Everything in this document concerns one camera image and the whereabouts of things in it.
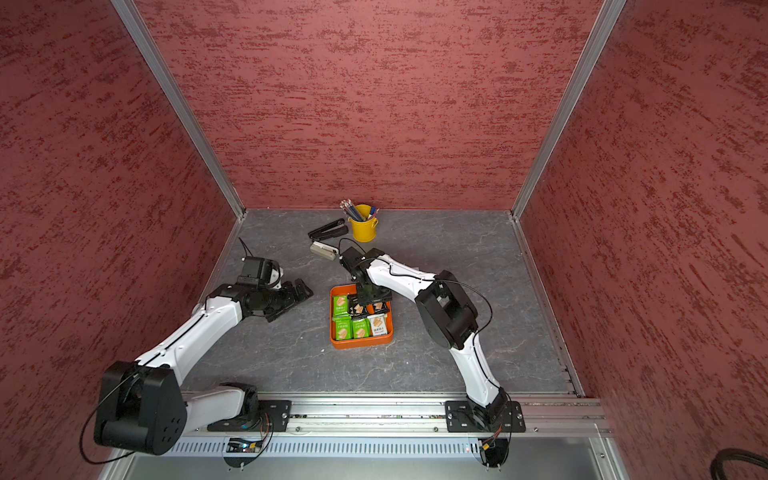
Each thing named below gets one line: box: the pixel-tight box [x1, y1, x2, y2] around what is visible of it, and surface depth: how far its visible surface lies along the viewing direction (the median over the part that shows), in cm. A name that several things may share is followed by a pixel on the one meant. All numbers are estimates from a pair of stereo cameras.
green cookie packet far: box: [333, 295, 349, 315], surface depth 93 cm
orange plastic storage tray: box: [330, 284, 393, 350], surface depth 87 cm
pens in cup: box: [339, 198, 380, 222], surface depth 108 cm
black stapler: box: [308, 218, 349, 241], surface depth 115 cm
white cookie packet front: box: [367, 313, 388, 336], surface depth 89 cm
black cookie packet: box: [347, 295, 364, 318], surface depth 92 cm
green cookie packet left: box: [333, 316, 353, 340], surface depth 88 cm
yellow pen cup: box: [348, 217, 379, 243], surface depth 109 cm
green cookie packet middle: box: [352, 318, 371, 339], surface depth 88 cm
